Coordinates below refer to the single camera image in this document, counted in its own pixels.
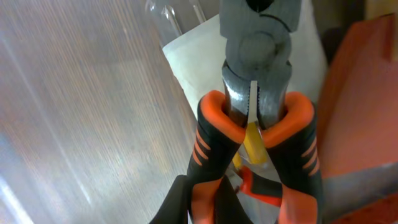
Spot clear plastic container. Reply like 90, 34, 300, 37
0, 0, 398, 224

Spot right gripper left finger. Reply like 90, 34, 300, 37
149, 175, 188, 224

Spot orange scraper wooden handle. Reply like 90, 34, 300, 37
318, 0, 397, 178

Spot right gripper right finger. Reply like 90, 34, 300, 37
215, 176, 252, 224

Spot orange black long-nose pliers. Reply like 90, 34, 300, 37
187, 0, 323, 223

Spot red handled cutting pliers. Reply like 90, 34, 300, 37
238, 166, 282, 207

